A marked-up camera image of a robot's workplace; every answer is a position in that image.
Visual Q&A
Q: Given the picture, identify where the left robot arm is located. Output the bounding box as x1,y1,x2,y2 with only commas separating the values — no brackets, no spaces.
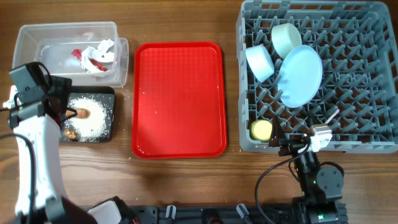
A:
7,62,140,223

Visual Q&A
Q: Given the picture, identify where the red snack wrapper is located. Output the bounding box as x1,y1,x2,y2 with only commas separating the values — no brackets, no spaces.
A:
71,49,108,72

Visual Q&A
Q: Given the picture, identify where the yellow plastic cup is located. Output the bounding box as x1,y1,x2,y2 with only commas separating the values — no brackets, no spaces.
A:
249,119,272,142

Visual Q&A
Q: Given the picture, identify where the white rice pile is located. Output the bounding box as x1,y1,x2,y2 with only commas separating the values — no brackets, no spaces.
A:
65,96,109,142

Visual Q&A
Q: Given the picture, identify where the light green bowl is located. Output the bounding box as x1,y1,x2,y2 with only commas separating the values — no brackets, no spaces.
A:
271,23,302,59

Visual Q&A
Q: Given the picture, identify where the clear plastic waste bin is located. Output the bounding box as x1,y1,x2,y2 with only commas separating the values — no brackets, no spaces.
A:
12,22,129,88

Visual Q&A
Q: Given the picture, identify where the small light blue bowl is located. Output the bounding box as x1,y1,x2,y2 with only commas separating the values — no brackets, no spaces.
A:
245,45,274,82

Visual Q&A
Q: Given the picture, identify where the brown carrot stick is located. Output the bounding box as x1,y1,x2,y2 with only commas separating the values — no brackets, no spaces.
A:
65,108,90,119

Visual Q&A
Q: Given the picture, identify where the black rectangular tray bin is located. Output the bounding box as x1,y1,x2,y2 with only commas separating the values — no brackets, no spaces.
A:
60,86,116,142

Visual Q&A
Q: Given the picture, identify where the grey dishwasher rack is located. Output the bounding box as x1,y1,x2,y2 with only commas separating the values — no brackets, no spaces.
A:
236,1,397,154

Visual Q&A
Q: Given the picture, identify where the white plastic spoon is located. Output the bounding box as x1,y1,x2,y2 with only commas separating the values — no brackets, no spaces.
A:
324,109,340,124

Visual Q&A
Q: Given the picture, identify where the red serving tray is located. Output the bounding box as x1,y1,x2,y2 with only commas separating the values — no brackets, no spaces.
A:
131,41,227,159

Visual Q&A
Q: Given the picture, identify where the large light blue plate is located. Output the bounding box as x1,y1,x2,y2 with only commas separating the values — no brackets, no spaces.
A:
277,45,323,108

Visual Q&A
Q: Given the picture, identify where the brown food scrap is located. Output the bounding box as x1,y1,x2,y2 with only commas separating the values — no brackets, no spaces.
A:
63,128,78,141

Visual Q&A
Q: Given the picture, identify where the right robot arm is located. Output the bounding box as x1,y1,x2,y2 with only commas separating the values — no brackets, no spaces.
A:
269,116,348,224

